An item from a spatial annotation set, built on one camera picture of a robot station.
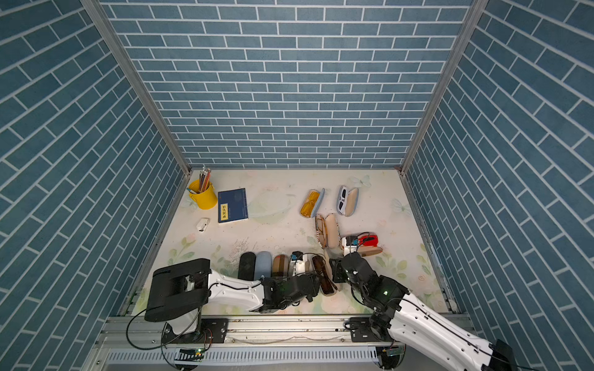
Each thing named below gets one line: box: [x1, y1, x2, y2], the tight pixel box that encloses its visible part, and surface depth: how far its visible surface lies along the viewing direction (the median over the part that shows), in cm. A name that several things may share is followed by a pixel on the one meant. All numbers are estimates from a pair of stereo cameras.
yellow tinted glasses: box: [300, 190, 321, 218], surface depth 107 cm
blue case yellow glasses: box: [299, 187, 326, 218], surface depth 107 cm
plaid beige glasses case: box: [272, 254, 291, 278], surface depth 86 cm
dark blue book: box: [217, 187, 250, 224], surface depth 107 cm
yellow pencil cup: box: [187, 179, 219, 211], surface depth 102 cm
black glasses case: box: [237, 251, 257, 281], surface depth 88 cm
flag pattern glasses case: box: [315, 212, 342, 249], surface depth 98 cm
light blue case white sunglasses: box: [336, 185, 359, 218], surface depth 107 cm
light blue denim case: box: [255, 251, 273, 281], surface depth 87 cm
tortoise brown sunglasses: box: [312, 255, 338, 295], surface depth 84 cm
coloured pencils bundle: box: [198, 166, 212, 193], surface depth 101 cm
